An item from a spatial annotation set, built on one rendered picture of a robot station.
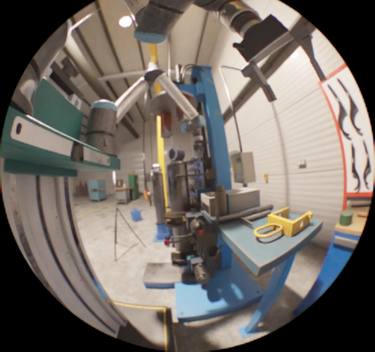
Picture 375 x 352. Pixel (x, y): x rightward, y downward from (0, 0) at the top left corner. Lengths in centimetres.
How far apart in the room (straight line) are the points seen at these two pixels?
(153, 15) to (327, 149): 213
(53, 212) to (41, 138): 37
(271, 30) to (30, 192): 75
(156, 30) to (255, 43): 22
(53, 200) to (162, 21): 66
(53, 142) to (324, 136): 233
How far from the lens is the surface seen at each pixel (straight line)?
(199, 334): 139
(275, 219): 58
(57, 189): 59
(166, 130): 148
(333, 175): 211
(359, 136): 199
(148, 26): 34
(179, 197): 118
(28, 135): 28
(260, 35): 30
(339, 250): 99
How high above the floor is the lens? 134
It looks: 6 degrees up
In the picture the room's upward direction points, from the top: 5 degrees counter-clockwise
